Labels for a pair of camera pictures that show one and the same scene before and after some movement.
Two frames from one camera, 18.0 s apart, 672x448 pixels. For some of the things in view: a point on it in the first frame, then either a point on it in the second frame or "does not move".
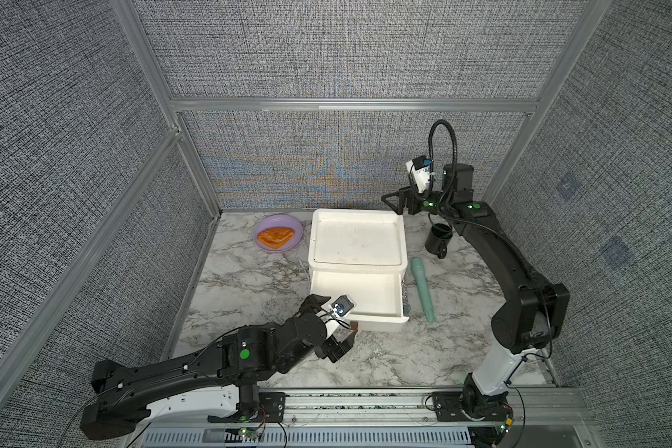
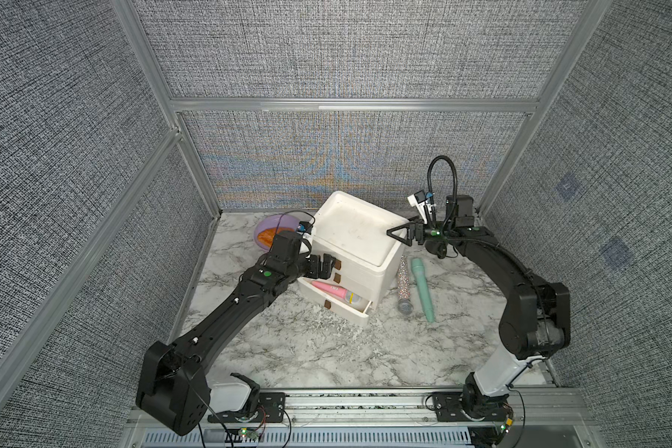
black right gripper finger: x=401 y=194 -> x=408 y=242
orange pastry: x=275 y=237 does not move
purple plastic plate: x=278 y=232 does not move
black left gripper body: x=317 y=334 -> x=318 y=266
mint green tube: x=419 y=270 does not move
